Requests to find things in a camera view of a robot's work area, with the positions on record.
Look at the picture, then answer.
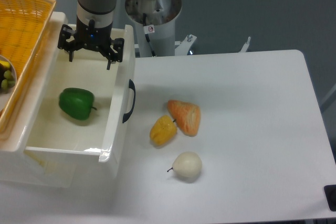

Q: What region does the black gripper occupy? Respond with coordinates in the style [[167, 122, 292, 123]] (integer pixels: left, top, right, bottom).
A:
[[57, 18, 124, 70]]

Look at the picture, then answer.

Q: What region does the green bell pepper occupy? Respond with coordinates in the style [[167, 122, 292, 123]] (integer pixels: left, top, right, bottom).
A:
[[58, 88, 97, 121]]

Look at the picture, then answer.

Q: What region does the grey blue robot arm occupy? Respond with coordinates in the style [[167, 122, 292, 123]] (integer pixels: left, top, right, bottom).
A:
[[58, 0, 124, 66]]

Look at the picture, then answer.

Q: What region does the yellow bell pepper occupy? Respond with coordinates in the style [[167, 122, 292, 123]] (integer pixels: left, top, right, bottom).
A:
[[150, 115, 177, 146]]

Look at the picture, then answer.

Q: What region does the white upper drawer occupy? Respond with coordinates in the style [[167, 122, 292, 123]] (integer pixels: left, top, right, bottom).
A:
[[26, 25, 135, 173]]

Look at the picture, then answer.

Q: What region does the white drawer cabinet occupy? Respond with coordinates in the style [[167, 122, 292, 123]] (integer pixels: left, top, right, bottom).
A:
[[1, 12, 76, 188]]

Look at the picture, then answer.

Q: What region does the yellow woven basket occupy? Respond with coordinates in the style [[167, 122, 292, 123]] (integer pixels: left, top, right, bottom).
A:
[[1, 0, 56, 133]]

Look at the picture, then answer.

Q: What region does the yellow fruit on plate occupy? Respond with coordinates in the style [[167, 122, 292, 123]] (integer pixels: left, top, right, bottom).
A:
[[0, 60, 12, 70]]

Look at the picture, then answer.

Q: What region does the green grapes bunch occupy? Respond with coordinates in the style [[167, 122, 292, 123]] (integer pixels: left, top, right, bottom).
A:
[[1, 70, 16, 90]]

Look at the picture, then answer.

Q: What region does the orange bread piece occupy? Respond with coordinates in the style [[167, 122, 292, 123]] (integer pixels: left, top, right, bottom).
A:
[[167, 100, 201, 136]]

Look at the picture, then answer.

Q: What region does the white pear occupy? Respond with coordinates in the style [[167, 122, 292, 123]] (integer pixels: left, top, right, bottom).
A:
[[166, 152, 203, 183]]

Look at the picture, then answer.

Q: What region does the black object at table edge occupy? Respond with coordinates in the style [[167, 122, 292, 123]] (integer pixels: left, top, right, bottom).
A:
[[324, 185, 336, 211]]

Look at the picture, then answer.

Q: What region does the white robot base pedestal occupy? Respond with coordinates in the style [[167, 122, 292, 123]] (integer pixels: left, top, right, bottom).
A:
[[125, 0, 197, 57]]

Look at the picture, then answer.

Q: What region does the black drawer handle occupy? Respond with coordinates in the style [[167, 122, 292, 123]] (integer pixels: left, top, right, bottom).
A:
[[122, 79, 137, 123]]

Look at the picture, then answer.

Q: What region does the white bracket behind table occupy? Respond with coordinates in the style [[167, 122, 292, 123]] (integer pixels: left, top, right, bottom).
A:
[[239, 36, 251, 53]]

